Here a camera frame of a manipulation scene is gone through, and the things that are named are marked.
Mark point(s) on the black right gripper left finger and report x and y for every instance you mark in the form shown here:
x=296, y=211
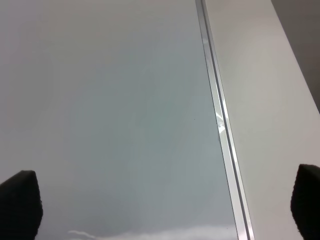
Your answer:
x=21, y=209

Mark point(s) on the white whiteboard with aluminium frame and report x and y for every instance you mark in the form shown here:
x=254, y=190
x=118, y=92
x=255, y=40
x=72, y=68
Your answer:
x=118, y=108

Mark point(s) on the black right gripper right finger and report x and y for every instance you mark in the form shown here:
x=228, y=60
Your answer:
x=305, y=201

